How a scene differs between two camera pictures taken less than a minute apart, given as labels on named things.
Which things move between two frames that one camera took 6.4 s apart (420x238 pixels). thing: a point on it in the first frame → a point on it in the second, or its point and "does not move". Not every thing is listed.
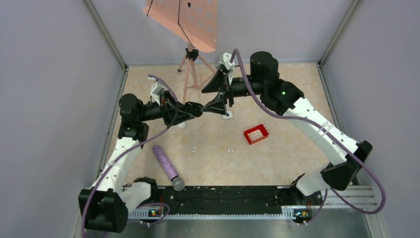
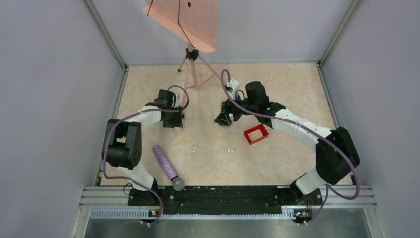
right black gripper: [217, 105] → [229, 107]
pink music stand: [195, 22] does not move
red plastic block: [256, 134] does not move
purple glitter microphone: [178, 183] does not move
